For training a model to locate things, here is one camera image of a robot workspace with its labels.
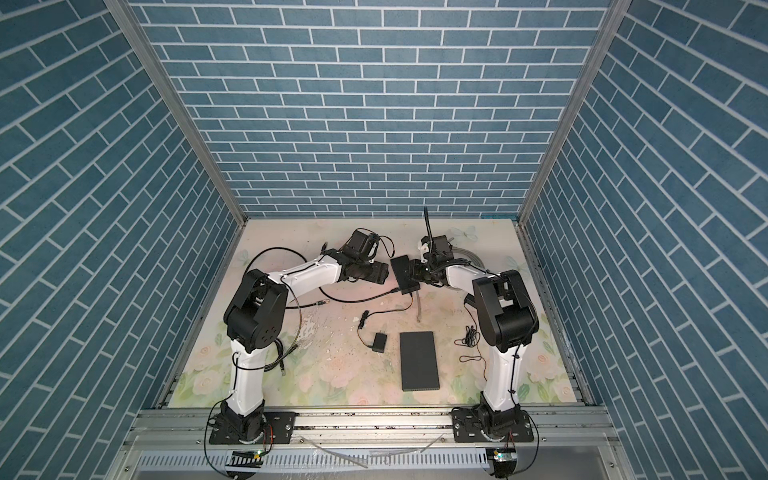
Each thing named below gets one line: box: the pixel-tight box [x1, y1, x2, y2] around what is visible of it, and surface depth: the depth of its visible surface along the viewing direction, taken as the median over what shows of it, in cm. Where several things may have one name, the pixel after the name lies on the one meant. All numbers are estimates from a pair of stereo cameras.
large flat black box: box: [399, 331, 440, 392], surface depth 84 cm
